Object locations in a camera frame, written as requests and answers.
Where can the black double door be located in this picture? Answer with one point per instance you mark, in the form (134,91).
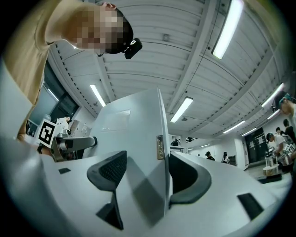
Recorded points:
(254,145)

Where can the person's tan shirt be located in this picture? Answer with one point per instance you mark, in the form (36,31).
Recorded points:
(25,58)

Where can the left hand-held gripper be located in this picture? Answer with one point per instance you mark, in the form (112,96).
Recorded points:
(47,134)

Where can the small round white table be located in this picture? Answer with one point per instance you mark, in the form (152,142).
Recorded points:
(270,163)

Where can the person's head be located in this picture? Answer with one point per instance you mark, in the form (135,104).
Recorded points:
(97,30)

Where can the ceiling light strip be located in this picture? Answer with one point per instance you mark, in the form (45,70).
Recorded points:
(97,95)
(181,110)
(273,95)
(248,132)
(227,30)
(274,114)
(233,126)

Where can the black box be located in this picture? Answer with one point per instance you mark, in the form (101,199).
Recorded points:
(269,178)

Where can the light blue box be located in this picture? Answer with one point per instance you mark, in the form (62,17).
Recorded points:
(129,129)

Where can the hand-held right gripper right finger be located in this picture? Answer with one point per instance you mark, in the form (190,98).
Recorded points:
(231,185)

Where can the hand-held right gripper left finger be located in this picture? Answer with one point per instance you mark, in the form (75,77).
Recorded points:
(69,185)

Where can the black head camera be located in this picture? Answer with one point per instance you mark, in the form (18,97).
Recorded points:
(133,48)

